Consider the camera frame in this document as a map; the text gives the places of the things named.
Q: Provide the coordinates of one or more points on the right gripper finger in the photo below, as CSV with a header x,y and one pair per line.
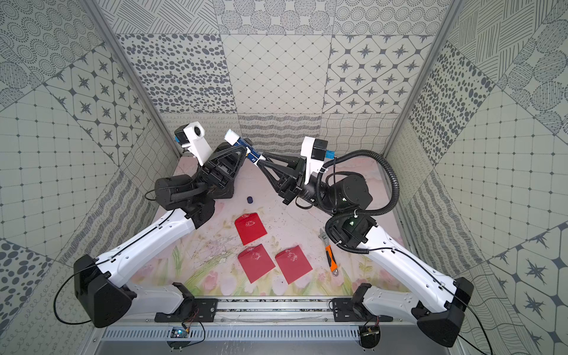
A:
x,y
293,162
276,174

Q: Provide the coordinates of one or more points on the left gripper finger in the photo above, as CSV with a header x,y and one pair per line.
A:
x,y
234,160
225,150

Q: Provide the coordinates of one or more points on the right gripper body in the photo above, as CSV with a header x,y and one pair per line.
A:
x,y
297,188

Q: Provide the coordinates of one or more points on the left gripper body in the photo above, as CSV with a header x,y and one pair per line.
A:
x,y
212,173

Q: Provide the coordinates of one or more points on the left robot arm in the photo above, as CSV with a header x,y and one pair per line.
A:
x,y
103,284

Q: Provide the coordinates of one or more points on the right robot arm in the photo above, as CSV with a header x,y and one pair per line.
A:
x,y
435,302

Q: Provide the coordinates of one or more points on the red envelope bottom right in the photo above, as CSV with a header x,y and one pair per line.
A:
x,y
293,264

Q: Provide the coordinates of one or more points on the red envelope bottom left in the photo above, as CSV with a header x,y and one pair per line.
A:
x,y
255,262

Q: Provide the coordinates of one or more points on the black plastic case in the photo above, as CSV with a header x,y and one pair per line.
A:
x,y
223,176

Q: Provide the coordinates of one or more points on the orange adjustable wrench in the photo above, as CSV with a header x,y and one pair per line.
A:
x,y
329,253

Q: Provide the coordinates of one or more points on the left circuit board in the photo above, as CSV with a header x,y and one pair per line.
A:
x,y
179,339

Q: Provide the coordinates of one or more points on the circuit board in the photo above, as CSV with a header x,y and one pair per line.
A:
x,y
179,339
369,336

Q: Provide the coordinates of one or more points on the right circuit board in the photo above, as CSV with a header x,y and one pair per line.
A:
x,y
369,336

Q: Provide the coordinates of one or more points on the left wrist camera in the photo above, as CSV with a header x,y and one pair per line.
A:
x,y
191,138

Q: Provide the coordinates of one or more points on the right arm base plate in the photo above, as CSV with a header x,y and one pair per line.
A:
x,y
345,310

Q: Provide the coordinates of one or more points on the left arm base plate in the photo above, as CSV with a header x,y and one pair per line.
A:
x,y
204,309

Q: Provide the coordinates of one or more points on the aluminium mounting rail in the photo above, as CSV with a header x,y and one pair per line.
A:
x,y
284,306

